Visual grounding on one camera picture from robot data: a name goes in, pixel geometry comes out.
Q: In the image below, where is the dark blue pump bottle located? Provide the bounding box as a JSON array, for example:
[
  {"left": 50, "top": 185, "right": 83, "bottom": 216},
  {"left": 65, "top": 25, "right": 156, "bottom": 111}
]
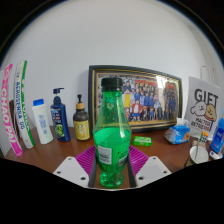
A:
[{"left": 49, "top": 87, "right": 72, "bottom": 143}]

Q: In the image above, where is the colourful puzzle cube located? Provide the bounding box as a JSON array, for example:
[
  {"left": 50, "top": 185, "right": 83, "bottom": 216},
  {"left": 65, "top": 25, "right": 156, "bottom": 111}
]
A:
[{"left": 199, "top": 130, "right": 210, "bottom": 141}]

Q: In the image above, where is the small green box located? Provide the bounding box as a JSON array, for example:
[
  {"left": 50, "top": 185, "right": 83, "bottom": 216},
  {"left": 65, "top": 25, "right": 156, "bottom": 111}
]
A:
[{"left": 132, "top": 135, "right": 153, "bottom": 147}]

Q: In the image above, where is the white bottle with blue cap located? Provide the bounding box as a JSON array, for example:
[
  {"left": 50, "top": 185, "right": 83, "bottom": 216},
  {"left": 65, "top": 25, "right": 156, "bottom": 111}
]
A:
[{"left": 31, "top": 98, "right": 54, "bottom": 145}]

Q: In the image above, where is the pink and white cheering stick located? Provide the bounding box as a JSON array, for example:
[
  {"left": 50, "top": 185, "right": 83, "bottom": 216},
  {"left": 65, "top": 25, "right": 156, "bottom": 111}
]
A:
[{"left": 0, "top": 63, "right": 24, "bottom": 158}]

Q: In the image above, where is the white paper gift bag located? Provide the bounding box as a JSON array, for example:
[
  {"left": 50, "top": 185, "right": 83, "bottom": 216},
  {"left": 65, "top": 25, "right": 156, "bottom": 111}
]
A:
[{"left": 183, "top": 65, "right": 223, "bottom": 134}]

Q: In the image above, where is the green and white cheering stick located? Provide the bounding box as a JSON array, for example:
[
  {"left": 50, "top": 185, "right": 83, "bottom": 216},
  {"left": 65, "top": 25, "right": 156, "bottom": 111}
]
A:
[{"left": 13, "top": 60, "right": 36, "bottom": 150}]

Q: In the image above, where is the green plastic drink bottle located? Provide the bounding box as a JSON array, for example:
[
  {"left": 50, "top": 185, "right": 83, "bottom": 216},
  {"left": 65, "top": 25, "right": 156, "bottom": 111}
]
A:
[{"left": 92, "top": 77, "right": 133, "bottom": 189}]

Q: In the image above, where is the brown pump bottle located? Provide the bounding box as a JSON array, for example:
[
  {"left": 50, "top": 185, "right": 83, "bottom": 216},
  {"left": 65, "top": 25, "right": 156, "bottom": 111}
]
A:
[{"left": 72, "top": 94, "right": 91, "bottom": 141}]

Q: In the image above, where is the blue detergent jug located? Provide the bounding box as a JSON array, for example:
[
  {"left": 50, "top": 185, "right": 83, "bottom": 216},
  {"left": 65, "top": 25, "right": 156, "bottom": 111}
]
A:
[{"left": 209, "top": 109, "right": 224, "bottom": 156}]

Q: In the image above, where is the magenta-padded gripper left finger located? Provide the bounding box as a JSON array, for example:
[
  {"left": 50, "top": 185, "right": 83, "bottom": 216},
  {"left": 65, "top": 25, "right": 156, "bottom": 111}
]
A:
[{"left": 52, "top": 145, "right": 98, "bottom": 189}]

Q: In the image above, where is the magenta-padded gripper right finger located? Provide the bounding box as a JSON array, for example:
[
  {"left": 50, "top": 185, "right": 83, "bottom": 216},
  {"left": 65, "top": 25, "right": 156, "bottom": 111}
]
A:
[{"left": 126, "top": 145, "right": 173, "bottom": 189}]

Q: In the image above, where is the framed group picture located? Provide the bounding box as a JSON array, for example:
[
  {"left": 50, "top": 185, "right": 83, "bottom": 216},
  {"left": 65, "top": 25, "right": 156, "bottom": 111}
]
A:
[{"left": 87, "top": 64, "right": 184, "bottom": 134}]

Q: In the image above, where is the blue tissue pack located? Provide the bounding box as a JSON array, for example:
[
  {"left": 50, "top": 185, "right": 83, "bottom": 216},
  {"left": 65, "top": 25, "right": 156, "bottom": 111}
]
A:
[{"left": 163, "top": 118, "right": 192, "bottom": 145}]

